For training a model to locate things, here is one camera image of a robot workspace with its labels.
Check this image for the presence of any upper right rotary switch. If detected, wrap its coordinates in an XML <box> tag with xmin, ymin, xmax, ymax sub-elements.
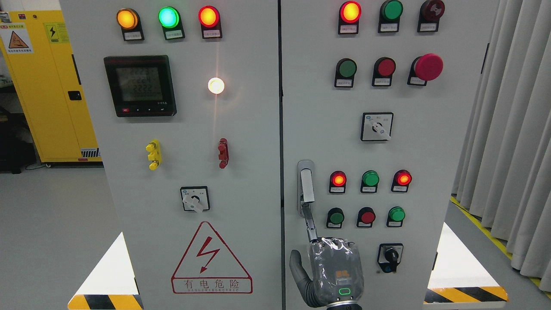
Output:
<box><xmin>360</xmin><ymin>112</ymin><xmax>394</xmax><ymax>142</ymax></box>

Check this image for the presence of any red push button lower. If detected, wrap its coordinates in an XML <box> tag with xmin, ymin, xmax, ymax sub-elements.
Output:
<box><xmin>356</xmin><ymin>207</ymin><xmax>376</xmax><ymax>228</ymax></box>

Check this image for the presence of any silver door handle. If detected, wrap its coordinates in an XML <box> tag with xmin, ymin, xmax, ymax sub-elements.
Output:
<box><xmin>297</xmin><ymin>160</ymin><xmax>315</xmax><ymax>217</ymax></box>

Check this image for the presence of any red push button upper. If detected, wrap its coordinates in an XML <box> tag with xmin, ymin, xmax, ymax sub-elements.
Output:
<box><xmin>371</xmin><ymin>57</ymin><xmax>396</xmax><ymax>87</ymax></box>

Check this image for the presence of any white lit indicator light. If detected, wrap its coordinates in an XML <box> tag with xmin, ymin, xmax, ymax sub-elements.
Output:
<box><xmin>207</xmin><ymin>77</ymin><xmax>226</xmax><ymax>95</ymax></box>

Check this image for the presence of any green push button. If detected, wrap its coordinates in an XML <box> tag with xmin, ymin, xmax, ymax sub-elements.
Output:
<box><xmin>386</xmin><ymin>206</ymin><xmax>406</xmax><ymax>227</ymax></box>
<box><xmin>334</xmin><ymin>58</ymin><xmax>357</xmax><ymax>88</ymax></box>
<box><xmin>325</xmin><ymin>208</ymin><xmax>345</xmax><ymax>229</ymax></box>

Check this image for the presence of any black digital power meter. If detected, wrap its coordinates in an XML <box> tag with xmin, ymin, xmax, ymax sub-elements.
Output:
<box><xmin>103</xmin><ymin>55</ymin><xmax>177</xmax><ymax>118</ymax></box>

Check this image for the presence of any grey robotic right hand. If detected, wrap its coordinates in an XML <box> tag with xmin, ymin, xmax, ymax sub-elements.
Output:
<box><xmin>289</xmin><ymin>204</ymin><xmax>364</xmax><ymax>308</ymax></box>

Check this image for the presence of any red lit indicator middle right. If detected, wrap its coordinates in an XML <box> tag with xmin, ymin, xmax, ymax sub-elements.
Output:
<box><xmin>391</xmin><ymin>169</ymin><xmax>412</xmax><ymax>193</ymax></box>

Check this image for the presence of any green push button upper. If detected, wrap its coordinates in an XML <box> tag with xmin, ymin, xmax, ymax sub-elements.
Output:
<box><xmin>334</xmin><ymin>58</ymin><xmax>357</xmax><ymax>88</ymax></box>

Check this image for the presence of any black key selector switch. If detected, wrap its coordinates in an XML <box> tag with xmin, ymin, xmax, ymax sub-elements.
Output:
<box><xmin>377</xmin><ymin>243</ymin><xmax>404</xmax><ymax>273</ymax></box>

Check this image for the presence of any red lightning warning sticker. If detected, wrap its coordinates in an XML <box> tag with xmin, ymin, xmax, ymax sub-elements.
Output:
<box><xmin>171</xmin><ymin>220</ymin><xmax>253</xmax><ymax>294</ymax></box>

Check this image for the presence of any red lit indicator middle left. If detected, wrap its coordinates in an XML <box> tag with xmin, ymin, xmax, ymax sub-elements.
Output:
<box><xmin>329</xmin><ymin>170</ymin><xmax>347</xmax><ymax>194</ymax></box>

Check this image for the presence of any yellow safety cabinet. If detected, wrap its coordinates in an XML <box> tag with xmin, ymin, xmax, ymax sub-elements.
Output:
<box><xmin>1</xmin><ymin>10</ymin><xmax>102</xmax><ymax>164</ymax></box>

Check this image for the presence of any grey curtain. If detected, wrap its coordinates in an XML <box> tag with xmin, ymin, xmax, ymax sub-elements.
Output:
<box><xmin>453</xmin><ymin>0</ymin><xmax>551</xmax><ymax>292</ymax></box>

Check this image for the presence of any green push button lower left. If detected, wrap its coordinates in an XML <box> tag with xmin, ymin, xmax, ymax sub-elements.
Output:
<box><xmin>325</xmin><ymin>208</ymin><xmax>345</xmax><ymax>229</ymax></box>

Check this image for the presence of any red lit top indicator right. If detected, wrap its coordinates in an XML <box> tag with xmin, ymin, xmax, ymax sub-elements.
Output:
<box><xmin>337</xmin><ymin>0</ymin><xmax>362</xmax><ymax>35</ymax></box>

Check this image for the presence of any green top indicator light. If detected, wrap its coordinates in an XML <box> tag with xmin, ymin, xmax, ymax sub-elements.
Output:
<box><xmin>378</xmin><ymin>0</ymin><xmax>403</xmax><ymax>33</ymax></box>

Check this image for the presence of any grey right cabinet door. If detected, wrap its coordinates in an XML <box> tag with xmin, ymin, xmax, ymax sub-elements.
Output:
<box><xmin>281</xmin><ymin>0</ymin><xmax>498</xmax><ymax>310</ymax></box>

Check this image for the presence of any red emergency stop button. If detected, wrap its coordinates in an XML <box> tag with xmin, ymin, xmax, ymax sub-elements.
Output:
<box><xmin>407</xmin><ymin>53</ymin><xmax>443</xmax><ymax>86</ymax></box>

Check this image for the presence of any yellow indicator light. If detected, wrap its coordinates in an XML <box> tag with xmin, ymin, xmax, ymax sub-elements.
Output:
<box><xmin>116</xmin><ymin>8</ymin><xmax>145</xmax><ymax>41</ymax></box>

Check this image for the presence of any yellow terminal connector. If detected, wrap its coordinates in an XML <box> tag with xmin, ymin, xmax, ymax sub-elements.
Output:
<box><xmin>145</xmin><ymin>139</ymin><xmax>163</xmax><ymax>171</ymax></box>

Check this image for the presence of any green push button lower right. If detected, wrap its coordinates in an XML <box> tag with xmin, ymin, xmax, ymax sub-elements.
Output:
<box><xmin>386</xmin><ymin>206</ymin><xmax>406</xmax><ymax>227</ymax></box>

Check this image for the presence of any grey left cabinet door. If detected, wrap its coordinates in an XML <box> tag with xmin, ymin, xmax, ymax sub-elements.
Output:
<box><xmin>60</xmin><ymin>0</ymin><xmax>284</xmax><ymax>310</ymax></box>

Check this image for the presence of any green lit indicator light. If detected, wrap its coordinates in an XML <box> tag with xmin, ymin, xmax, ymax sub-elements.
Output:
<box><xmin>158</xmin><ymin>6</ymin><xmax>185</xmax><ymax>40</ymax></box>

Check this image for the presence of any left door rotary switch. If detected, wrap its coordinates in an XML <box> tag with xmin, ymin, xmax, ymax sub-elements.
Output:
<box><xmin>180</xmin><ymin>186</ymin><xmax>210</xmax><ymax>212</ymax></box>

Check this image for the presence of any grey cabinet door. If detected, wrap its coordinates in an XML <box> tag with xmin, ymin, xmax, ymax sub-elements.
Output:
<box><xmin>60</xmin><ymin>0</ymin><xmax>284</xmax><ymax>310</ymax></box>
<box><xmin>281</xmin><ymin>0</ymin><xmax>498</xmax><ymax>310</ymax></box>

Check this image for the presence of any dark red buzzer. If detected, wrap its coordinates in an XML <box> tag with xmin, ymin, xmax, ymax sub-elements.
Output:
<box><xmin>417</xmin><ymin>0</ymin><xmax>445</xmax><ymax>33</ymax></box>

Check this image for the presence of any red terminal connector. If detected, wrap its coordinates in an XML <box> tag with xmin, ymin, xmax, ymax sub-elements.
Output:
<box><xmin>218</xmin><ymin>138</ymin><xmax>229</xmax><ymax>169</ymax></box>

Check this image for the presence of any red push button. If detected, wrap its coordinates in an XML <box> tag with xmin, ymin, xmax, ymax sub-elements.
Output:
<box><xmin>356</xmin><ymin>207</ymin><xmax>376</xmax><ymax>228</ymax></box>
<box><xmin>371</xmin><ymin>57</ymin><xmax>396</xmax><ymax>87</ymax></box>

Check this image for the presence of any red lit indicator light left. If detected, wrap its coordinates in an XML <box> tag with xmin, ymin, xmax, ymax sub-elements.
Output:
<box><xmin>198</xmin><ymin>5</ymin><xmax>223</xmax><ymax>39</ymax></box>

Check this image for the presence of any green indicator middle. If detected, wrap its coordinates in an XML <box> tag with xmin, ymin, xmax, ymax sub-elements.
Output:
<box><xmin>360</xmin><ymin>170</ymin><xmax>380</xmax><ymax>193</ymax></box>

